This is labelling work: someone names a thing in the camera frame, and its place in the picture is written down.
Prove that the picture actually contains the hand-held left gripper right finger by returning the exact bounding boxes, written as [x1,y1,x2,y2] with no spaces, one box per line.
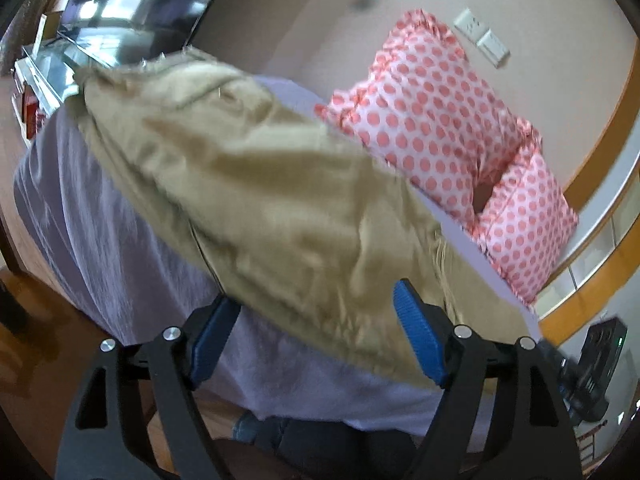
[392,278,587,480]

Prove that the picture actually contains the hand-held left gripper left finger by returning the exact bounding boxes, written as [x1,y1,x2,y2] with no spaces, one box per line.
[54,294,243,480]

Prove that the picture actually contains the khaki pants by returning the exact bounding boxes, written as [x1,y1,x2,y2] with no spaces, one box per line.
[74,46,543,391]

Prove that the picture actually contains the bed with lavender sheet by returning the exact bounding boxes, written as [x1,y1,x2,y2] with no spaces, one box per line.
[12,74,543,443]

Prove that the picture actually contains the pink polka dot pillow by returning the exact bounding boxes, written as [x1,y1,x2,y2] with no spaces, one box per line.
[314,9,543,228]
[472,150,581,306]

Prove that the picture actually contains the wooden headboard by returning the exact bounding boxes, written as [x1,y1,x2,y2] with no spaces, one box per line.
[537,50,640,333]

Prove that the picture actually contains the white tv cabinet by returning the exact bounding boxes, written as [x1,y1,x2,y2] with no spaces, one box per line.
[11,35,121,148]

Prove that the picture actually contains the white wall switch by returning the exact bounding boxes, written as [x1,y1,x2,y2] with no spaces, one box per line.
[476,31,511,69]

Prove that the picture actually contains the white wall outlet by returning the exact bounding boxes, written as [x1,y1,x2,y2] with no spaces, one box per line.
[453,8,485,40]

